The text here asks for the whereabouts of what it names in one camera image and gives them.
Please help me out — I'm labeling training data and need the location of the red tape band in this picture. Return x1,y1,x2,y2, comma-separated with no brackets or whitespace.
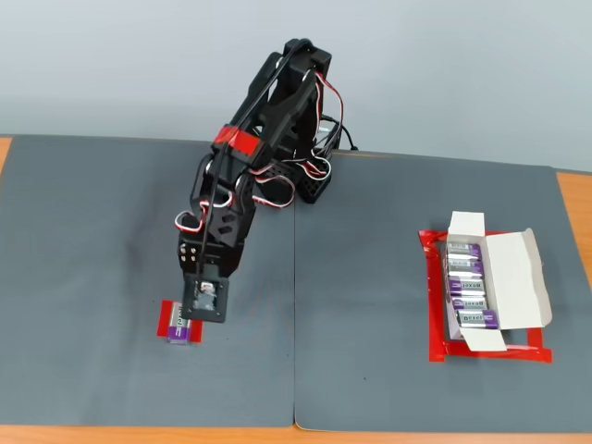
213,125,262,159

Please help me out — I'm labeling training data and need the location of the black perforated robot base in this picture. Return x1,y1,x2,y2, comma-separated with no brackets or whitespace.
272,156,334,205

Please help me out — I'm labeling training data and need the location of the red tape frame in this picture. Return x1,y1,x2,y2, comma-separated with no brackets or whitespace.
418,227,554,365

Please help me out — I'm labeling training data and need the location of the white cardboard box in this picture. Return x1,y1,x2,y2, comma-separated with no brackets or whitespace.
444,211,554,353

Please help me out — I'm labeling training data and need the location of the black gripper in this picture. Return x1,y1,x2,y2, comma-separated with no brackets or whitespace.
177,230,247,283

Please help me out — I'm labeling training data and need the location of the red white gripper servo wire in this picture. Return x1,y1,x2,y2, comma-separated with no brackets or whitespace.
174,193,232,235

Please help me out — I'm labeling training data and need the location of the black camera cable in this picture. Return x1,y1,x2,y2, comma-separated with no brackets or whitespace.
195,39,310,284

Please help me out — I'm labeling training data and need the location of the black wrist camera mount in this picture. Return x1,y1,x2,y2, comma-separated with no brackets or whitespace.
180,274,231,324

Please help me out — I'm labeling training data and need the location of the small red tape patch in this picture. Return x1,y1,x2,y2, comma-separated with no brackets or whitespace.
155,299,205,344

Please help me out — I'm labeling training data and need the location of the grey mat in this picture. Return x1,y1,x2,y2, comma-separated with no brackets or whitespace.
293,150,592,434
0,134,297,427

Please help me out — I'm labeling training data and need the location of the black power cable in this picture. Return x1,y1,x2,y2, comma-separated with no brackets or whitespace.
318,114,360,152

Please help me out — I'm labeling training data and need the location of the red white arm servo wire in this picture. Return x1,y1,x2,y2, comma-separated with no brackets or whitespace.
249,73,346,210

